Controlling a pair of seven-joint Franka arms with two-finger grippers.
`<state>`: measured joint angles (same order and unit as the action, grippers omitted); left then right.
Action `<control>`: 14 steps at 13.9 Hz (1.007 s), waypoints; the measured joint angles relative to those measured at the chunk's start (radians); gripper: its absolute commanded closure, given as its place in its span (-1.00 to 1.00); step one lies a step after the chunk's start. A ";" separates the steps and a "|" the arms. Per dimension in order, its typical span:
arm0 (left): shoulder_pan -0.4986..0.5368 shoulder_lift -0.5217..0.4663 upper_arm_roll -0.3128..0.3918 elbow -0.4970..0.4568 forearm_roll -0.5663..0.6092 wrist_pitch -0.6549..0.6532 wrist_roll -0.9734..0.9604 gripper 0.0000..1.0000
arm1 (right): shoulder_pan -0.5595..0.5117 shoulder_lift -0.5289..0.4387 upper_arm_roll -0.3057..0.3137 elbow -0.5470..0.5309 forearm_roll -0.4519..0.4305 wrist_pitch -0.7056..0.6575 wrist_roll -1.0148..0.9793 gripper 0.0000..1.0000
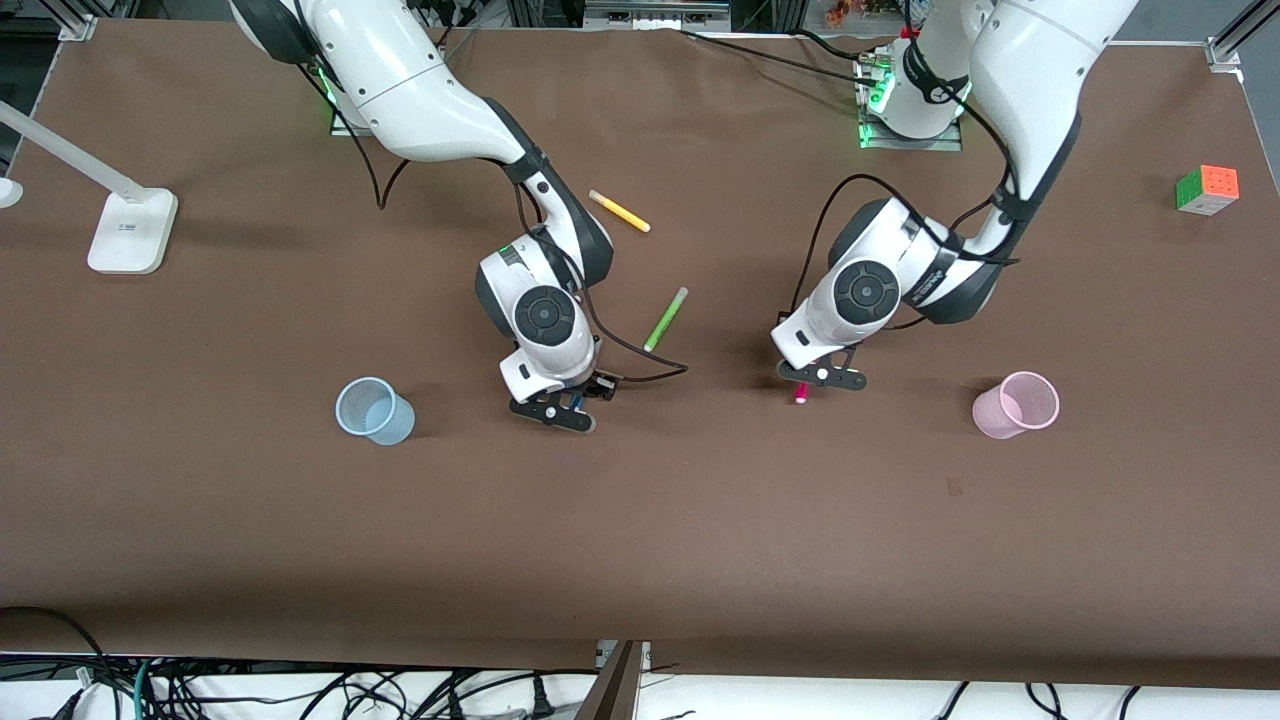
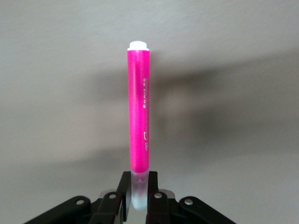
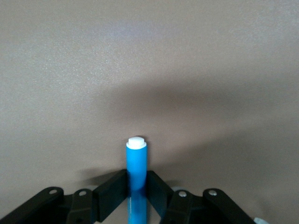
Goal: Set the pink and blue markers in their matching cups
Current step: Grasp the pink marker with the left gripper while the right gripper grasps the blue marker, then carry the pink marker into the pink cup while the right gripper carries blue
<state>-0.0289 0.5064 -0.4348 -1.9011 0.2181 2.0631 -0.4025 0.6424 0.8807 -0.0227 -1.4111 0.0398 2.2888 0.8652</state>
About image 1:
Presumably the grey metal box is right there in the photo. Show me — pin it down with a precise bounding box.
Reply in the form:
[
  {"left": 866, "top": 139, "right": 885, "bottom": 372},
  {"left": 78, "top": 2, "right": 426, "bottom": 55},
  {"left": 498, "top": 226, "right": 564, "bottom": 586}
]
[{"left": 585, "top": 0, "right": 732, "bottom": 31}]

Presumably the brown table beam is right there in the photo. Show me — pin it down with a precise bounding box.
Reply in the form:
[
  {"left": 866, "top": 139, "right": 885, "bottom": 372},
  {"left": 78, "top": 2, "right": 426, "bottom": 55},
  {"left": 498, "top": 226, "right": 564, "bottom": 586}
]
[{"left": 575, "top": 640, "right": 643, "bottom": 720}]

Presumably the green marker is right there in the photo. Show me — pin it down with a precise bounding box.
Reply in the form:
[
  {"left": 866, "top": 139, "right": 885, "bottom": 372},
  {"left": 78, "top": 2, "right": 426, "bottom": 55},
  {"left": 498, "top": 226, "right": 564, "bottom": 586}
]
[{"left": 643, "top": 287, "right": 690, "bottom": 353}]

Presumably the black cable on table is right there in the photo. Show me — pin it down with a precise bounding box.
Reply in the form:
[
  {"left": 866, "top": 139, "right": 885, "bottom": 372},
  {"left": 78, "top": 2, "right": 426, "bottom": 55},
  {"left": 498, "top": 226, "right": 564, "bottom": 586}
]
[{"left": 680, "top": 28, "right": 881, "bottom": 91}]

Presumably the yellow marker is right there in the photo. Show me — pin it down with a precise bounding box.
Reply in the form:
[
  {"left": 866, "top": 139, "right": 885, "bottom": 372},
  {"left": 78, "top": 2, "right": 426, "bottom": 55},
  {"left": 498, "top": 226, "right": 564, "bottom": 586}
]
[{"left": 588, "top": 189, "right": 652, "bottom": 234}]

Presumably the colourful puzzle cube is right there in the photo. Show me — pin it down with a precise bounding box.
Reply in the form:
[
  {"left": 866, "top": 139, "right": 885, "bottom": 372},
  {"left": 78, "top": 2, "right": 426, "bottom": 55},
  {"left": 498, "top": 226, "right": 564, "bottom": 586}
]
[{"left": 1175, "top": 165, "right": 1241, "bottom": 217}]

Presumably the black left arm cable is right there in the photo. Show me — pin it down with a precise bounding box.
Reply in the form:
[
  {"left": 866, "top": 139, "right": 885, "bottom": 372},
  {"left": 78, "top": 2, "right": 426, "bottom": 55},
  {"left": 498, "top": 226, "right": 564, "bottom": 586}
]
[{"left": 790, "top": 80, "right": 1021, "bottom": 331}]

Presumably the aluminium frame profile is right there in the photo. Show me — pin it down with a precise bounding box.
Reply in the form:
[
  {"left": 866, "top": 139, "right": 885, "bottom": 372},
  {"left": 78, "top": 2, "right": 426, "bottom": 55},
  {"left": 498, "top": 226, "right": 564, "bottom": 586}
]
[
  {"left": 1205, "top": 0, "right": 1280, "bottom": 71},
  {"left": 55, "top": 0, "right": 101, "bottom": 41}
]

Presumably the pink plastic cup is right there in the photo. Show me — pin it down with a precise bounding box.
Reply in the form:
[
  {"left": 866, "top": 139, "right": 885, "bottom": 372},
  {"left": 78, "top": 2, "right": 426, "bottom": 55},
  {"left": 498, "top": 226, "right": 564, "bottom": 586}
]
[{"left": 972, "top": 371, "right": 1061, "bottom": 440}]

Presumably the blue plastic cup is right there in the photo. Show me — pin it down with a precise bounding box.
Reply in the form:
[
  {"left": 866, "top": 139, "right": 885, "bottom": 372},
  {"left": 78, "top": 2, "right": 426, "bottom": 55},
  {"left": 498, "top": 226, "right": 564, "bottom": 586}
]
[{"left": 335, "top": 377, "right": 416, "bottom": 447}]

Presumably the black looping cable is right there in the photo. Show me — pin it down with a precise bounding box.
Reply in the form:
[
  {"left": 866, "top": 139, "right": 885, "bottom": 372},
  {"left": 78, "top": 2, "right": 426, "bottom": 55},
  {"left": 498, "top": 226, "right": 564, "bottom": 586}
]
[{"left": 0, "top": 605, "right": 106, "bottom": 720}]

